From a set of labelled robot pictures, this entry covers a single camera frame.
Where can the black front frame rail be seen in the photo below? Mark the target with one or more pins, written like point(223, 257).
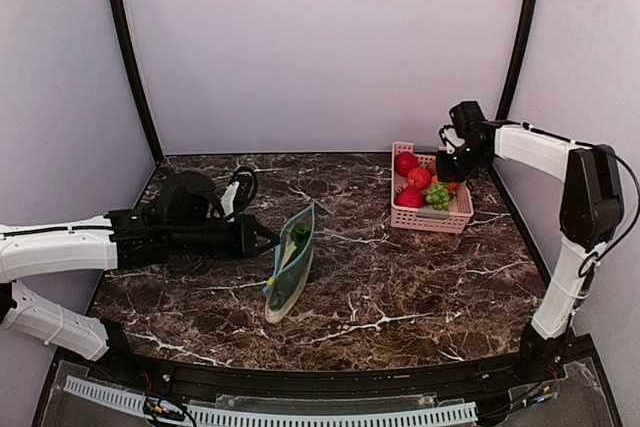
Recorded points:
point(488, 378)

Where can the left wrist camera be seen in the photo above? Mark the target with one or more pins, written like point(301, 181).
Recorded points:
point(240, 192)

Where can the pink plastic basket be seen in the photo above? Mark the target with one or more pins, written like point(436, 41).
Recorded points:
point(426, 218)

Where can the green grapes toy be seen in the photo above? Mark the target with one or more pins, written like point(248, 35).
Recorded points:
point(439, 197)

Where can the orange tangerine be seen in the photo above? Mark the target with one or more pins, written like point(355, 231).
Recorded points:
point(449, 186)

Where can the red apple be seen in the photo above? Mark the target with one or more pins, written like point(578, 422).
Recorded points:
point(419, 178)

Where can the black left frame post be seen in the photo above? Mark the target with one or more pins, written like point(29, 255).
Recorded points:
point(123, 34)

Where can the green cucumber toy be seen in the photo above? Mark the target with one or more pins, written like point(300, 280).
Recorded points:
point(294, 269)

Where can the black frame post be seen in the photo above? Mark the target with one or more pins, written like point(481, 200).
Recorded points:
point(525, 22)
point(123, 34)

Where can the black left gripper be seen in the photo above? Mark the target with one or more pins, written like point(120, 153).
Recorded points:
point(245, 235)

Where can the black right frame post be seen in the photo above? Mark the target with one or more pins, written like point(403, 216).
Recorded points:
point(525, 22)

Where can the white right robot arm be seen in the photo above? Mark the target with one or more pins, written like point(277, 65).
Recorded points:
point(591, 209)

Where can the clear zip top bag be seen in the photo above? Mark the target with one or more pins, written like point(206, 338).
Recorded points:
point(308, 216)

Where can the red strawberry toy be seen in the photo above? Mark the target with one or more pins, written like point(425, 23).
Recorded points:
point(410, 197)

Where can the green leafy lettuce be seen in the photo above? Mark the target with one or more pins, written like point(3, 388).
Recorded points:
point(300, 234)

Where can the red pepper toy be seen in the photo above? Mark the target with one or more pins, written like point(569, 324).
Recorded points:
point(404, 163)

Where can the brown potato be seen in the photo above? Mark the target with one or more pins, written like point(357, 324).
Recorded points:
point(431, 167)

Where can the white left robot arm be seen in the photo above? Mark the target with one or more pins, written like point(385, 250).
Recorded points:
point(185, 218)

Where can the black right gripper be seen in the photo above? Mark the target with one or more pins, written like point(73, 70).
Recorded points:
point(451, 168)

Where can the grey slotted cable duct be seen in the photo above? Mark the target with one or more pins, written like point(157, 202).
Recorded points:
point(229, 410)

